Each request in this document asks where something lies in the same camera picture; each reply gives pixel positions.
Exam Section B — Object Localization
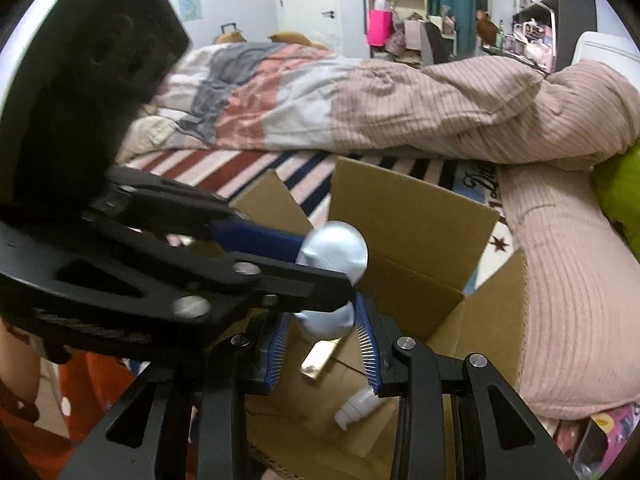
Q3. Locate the gold rectangular box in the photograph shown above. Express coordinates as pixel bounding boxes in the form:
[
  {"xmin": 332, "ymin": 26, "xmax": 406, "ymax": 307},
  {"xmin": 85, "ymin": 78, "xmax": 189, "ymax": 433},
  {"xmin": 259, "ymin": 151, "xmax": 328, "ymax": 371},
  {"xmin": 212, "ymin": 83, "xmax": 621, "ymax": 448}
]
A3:
[{"xmin": 299, "ymin": 339, "xmax": 347, "ymax": 382}]

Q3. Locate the person's left forearm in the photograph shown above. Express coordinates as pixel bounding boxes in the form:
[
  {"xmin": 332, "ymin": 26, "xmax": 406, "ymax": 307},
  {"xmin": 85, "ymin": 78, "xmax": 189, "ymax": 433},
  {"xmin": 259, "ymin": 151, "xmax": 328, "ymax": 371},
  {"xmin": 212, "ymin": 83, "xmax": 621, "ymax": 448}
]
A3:
[{"xmin": 0, "ymin": 317, "xmax": 43, "ymax": 423}]

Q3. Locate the cardboard box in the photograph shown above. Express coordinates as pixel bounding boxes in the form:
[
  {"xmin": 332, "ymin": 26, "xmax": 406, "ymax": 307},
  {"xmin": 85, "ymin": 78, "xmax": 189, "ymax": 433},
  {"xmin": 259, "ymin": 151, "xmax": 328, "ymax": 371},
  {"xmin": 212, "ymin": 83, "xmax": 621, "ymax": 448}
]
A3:
[{"xmin": 220, "ymin": 156, "xmax": 532, "ymax": 480}]

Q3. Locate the pink shopping bag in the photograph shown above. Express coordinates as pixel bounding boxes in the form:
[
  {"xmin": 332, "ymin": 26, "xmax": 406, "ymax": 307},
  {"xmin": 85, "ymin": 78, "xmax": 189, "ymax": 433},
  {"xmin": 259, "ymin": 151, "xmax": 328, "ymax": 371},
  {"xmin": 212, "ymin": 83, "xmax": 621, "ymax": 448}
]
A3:
[{"xmin": 367, "ymin": 9, "xmax": 394, "ymax": 47}]

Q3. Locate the white headboard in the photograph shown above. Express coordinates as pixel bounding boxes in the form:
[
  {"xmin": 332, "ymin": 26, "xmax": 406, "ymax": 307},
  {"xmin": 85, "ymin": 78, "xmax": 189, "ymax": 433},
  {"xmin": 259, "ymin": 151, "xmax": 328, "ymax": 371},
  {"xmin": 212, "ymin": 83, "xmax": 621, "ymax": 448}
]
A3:
[{"xmin": 570, "ymin": 31, "xmax": 640, "ymax": 78}]

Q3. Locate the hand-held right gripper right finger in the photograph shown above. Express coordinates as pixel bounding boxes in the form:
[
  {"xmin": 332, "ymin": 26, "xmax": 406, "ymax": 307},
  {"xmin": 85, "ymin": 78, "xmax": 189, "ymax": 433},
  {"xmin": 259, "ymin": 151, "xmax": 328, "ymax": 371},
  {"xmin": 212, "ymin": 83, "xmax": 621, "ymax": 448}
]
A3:
[{"xmin": 352, "ymin": 292, "xmax": 581, "ymax": 480}]

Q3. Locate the white shelving unit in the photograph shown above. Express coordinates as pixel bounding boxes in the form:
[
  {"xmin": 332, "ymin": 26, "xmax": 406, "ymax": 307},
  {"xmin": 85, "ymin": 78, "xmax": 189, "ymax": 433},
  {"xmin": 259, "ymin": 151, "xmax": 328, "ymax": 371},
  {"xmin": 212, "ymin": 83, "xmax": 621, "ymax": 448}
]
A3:
[{"xmin": 512, "ymin": 0, "xmax": 598, "ymax": 73}]

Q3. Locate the chair with dark clothes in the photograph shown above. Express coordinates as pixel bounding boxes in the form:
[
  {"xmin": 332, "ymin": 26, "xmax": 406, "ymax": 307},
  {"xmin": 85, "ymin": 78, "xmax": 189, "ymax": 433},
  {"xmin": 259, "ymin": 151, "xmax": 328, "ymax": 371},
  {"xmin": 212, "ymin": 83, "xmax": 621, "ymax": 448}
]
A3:
[{"xmin": 419, "ymin": 21, "xmax": 458, "ymax": 66}]

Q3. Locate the pink ribbed comforter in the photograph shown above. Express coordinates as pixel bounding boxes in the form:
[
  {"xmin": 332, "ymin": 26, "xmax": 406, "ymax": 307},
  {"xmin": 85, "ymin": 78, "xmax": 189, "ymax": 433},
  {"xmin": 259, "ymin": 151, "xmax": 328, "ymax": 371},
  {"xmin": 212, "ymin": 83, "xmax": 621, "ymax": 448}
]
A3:
[{"xmin": 332, "ymin": 57, "xmax": 640, "ymax": 421}]

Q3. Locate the colourful printed packet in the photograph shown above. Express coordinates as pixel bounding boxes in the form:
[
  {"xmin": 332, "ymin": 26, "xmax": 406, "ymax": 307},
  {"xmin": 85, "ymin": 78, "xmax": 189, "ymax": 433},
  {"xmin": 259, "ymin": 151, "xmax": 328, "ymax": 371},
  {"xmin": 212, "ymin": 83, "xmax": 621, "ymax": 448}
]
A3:
[{"xmin": 552, "ymin": 402, "xmax": 638, "ymax": 480}]

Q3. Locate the small white bottle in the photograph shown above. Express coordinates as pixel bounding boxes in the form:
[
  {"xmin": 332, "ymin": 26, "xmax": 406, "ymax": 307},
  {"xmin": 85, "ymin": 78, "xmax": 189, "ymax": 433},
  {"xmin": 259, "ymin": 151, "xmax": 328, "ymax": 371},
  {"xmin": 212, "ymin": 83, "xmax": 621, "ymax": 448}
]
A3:
[{"xmin": 333, "ymin": 389, "xmax": 382, "ymax": 432}]

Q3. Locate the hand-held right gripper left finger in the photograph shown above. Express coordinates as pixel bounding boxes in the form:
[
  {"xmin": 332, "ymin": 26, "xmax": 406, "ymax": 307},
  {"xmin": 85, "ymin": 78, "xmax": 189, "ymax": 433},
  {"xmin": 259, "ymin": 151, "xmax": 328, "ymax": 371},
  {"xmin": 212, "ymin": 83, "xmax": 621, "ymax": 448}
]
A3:
[{"xmin": 57, "ymin": 310, "xmax": 293, "ymax": 480}]

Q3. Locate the green pillow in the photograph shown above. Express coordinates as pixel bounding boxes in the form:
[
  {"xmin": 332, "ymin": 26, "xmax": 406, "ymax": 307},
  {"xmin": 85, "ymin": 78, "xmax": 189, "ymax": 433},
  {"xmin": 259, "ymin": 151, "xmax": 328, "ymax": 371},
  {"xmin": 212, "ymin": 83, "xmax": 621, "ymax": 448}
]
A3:
[{"xmin": 591, "ymin": 141, "xmax": 640, "ymax": 263}]

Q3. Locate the pale blue round bottle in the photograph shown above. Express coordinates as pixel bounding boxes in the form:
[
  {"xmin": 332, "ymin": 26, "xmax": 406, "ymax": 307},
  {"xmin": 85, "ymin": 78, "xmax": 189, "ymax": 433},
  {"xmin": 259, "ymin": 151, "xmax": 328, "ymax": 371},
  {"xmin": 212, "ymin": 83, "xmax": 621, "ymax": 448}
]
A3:
[{"xmin": 294, "ymin": 220, "xmax": 369, "ymax": 341}]

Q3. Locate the patchwork quilt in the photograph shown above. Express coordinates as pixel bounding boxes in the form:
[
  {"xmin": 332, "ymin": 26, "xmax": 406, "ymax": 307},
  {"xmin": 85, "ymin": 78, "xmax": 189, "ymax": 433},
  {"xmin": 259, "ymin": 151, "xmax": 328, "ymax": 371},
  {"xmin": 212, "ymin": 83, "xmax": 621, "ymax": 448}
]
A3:
[{"xmin": 117, "ymin": 41, "xmax": 366, "ymax": 163}]

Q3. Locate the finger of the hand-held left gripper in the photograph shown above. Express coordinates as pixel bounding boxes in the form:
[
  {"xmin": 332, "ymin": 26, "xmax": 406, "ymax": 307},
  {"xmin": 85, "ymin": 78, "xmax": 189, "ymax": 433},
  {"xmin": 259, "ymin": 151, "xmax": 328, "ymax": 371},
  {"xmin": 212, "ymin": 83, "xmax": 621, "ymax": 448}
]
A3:
[
  {"xmin": 0, "ymin": 214, "xmax": 357, "ymax": 357},
  {"xmin": 90, "ymin": 166, "xmax": 312, "ymax": 262}
]

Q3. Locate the orange dotted clothing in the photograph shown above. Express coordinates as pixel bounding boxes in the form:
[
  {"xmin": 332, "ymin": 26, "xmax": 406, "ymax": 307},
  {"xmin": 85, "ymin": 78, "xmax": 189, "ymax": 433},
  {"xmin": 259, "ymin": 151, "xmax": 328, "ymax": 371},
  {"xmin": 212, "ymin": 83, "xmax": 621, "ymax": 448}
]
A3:
[{"xmin": 0, "ymin": 350, "xmax": 201, "ymax": 480}]

